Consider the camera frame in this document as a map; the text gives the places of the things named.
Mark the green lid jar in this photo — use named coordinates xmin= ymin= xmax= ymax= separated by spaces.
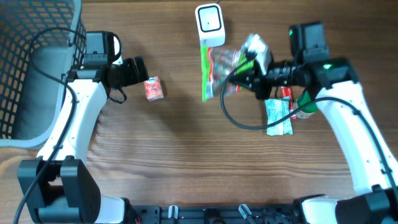
xmin=293 ymin=90 xmax=318 ymax=119

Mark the green candy bag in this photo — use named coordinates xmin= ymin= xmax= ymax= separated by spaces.
xmin=200 ymin=46 xmax=247 ymax=102

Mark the red snack stick packet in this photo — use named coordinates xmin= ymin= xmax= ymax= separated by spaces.
xmin=280 ymin=86 xmax=294 ymax=112

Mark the grey plastic mesh basket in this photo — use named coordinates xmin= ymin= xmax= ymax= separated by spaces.
xmin=1 ymin=0 xmax=86 ymax=148

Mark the white barcode scanner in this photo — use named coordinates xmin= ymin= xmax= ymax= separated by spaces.
xmin=195 ymin=3 xmax=226 ymax=47

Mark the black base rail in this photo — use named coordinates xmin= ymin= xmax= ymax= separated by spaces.
xmin=125 ymin=203 xmax=307 ymax=224

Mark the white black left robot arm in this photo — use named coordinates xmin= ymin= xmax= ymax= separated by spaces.
xmin=17 ymin=31 xmax=149 ymax=223

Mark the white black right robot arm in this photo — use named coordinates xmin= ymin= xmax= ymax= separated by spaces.
xmin=226 ymin=22 xmax=397 ymax=223

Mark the teal packet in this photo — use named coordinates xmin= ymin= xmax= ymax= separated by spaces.
xmin=264 ymin=97 xmax=293 ymax=136

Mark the small red white box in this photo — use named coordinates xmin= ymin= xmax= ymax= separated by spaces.
xmin=144 ymin=77 xmax=164 ymax=101

